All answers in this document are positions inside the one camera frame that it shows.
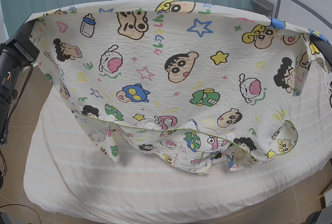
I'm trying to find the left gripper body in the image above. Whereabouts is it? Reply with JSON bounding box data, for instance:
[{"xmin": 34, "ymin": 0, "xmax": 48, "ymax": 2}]
[{"xmin": 6, "ymin": 20, "xmax": 40, "ymax": 63}]

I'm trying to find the white printed pyjama top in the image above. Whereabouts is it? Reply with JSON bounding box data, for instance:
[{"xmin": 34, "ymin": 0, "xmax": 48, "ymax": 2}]
[{"xmin": 29, "ymin": 0, "xmax": 332, "ymax": 177}]

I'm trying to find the bed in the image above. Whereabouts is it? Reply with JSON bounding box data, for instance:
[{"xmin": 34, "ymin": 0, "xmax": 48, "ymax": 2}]
[{"xmin": 23, "ymin": 0, "xmax": 332, "ymax": 218}]

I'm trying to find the grey bedside table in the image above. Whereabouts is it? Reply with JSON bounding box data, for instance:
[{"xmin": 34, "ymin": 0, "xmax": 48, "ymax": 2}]
[{"xmin": 250, "ymin": 0, "xmax": 274, "ymax": 20}]

